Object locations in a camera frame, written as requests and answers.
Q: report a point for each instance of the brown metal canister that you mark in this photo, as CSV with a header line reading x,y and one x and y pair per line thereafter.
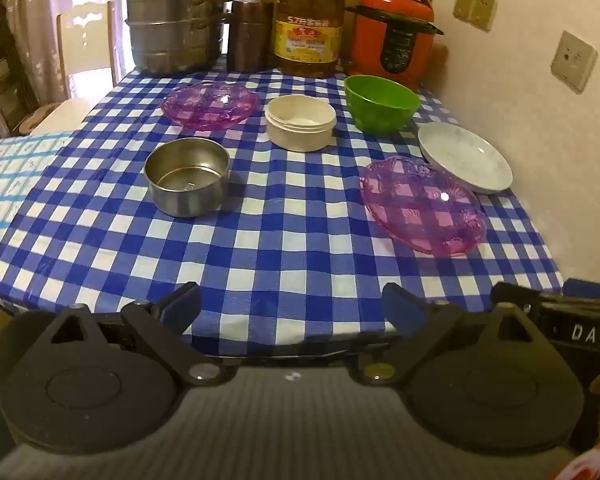
x,y
250,35

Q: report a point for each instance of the stainless steel bowl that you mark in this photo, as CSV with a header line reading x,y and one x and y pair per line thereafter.
x,y
187,185

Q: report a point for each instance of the pink lace curtain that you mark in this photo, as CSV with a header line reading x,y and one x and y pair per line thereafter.
x,y
35,10

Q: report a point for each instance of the red electric pressure cooker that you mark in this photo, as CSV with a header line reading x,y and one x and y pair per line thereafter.
x,y
390,35

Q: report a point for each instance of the cooking oil bottle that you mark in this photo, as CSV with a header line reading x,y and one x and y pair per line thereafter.
x,y
307,25

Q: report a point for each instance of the cream wooden chair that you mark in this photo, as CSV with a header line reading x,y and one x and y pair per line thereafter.
x,y
85,30

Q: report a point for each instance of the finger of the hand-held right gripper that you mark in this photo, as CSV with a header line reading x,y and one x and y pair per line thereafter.
x,y
592,288
515,296

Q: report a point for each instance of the blue white checked tablecloth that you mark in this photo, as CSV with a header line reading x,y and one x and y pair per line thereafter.
x,y
280,240

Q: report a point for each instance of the pink glass plate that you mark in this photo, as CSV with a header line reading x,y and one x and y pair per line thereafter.
x,y
420,205
210,105

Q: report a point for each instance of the red white cloth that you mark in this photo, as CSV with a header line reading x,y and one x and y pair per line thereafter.
x,y
592,465

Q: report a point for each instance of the cream plastic bowl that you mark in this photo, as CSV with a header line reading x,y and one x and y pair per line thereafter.
x,y
300,125

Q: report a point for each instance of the light blue patterned tablecloth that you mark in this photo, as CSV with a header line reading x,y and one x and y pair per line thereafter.
x,y
10,175

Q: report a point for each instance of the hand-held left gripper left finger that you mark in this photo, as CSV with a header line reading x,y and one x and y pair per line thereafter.
x,y
180,306

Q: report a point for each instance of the stainless steel steamer pot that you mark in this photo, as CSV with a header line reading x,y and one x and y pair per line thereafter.
x,y
175,25

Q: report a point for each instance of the beige wall socket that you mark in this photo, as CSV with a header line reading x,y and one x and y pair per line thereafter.
x,y
484,11
574,61
463,4

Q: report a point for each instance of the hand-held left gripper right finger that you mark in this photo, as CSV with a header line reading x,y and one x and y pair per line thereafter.
x,y
401,306

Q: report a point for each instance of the green plastic bowl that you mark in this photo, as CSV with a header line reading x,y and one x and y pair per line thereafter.
x,y
382,105

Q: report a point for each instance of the dark wooden rack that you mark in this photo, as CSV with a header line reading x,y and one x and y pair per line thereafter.
x,y
0,70

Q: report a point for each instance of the white ceramic plate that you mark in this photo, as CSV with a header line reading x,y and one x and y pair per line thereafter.
x,y
462,157

